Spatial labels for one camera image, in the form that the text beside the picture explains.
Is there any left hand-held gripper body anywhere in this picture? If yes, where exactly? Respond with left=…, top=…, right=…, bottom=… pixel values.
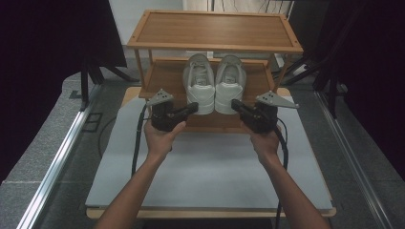
left=146, top=88, right=189, bottom=134

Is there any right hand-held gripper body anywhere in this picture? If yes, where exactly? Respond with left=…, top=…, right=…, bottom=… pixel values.
left=241, top=90, right=300, bottom=135

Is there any white sneaker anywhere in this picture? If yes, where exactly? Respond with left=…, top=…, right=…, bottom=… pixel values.
left=214, top=54, right=247, bottom=115
left=181, top=52, right=217, bottom=115

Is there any wooden shoe rack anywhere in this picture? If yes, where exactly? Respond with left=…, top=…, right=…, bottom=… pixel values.
left=126, top=9, right=304, bottom=134

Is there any person's left hand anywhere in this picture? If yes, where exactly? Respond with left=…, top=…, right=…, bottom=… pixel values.
left=143, top=119, right=187, bottom=160

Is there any person's right hand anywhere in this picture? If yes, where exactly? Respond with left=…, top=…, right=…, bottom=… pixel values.
left=241, top=121, right=283, bottom=167

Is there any white table mat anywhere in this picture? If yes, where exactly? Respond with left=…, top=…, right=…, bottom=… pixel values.
left=85, top=94, right=334, bottom=211

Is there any dark floor socket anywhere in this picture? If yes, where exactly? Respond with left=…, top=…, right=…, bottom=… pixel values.
left=81, top=112, right=104, bottom=134

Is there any black metal stand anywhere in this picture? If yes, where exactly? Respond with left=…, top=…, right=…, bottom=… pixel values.
left=281, top=31, right=339, bottom=119
left=79, top=53, right=139, bottom=109

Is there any black curtain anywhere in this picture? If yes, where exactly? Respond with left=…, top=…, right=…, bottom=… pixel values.
left=0, top=0, right=128, bottom=184
left=286, top=0, right=405, bottom=180

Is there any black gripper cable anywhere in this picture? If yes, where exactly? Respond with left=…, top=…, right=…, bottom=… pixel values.
left=273, top=117, right=290, bottom=229
left=131, top=104, right=151, bottom=177

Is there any metal floor rail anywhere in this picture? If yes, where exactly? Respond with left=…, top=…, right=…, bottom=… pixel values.
left=16, top=84, right=103, bottom=229
left=313, top=90, right=395, bottom=229

